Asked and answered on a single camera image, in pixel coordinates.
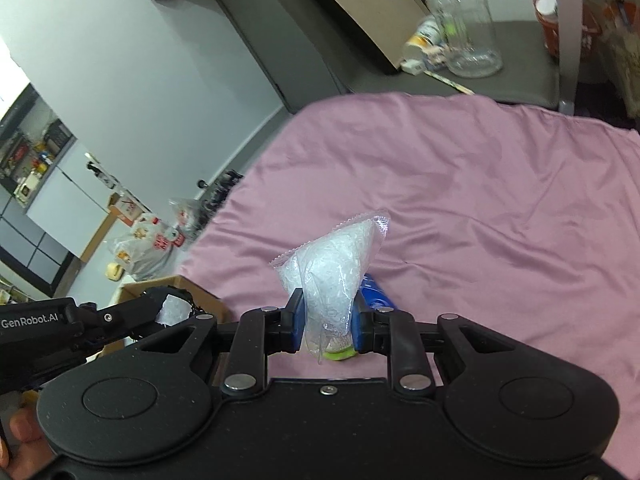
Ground burger plush toy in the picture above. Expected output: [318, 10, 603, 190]
[321, 336, 357, 361]

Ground person's left hand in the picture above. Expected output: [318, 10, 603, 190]
[1, 391, 54, 480]

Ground white yellow cup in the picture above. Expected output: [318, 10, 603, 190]
[402, 15, 446, 70]

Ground white charger adapter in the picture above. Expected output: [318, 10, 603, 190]
[400, 58, 425, 76]

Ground large clear plastic jar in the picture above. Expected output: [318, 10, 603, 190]
[426, 0, 503, 78]

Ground pink bed sheet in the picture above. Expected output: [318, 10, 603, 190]
[180, 93, 639, 479]

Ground brown cardboard box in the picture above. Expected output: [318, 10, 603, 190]
[98, 275, 230, 358]

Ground clear bag white filling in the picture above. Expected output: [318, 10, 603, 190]
[270, 210, 390, 362]

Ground clear bag with items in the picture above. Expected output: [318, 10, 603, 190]
[169, 198, 206, 240]

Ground black framed board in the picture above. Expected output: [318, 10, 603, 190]
[291, 0, 427, 75]

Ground white plastic shopping bag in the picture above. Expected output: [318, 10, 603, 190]
[106, 214, 184, 281]

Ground orange white carton box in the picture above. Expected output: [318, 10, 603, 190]
[107, 192, 148, 226]

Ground yellow slipper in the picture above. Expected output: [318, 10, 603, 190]
[105, 262, 125, 282]

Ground blue tissue pack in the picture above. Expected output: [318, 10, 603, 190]
[359, 273, 396, 309]

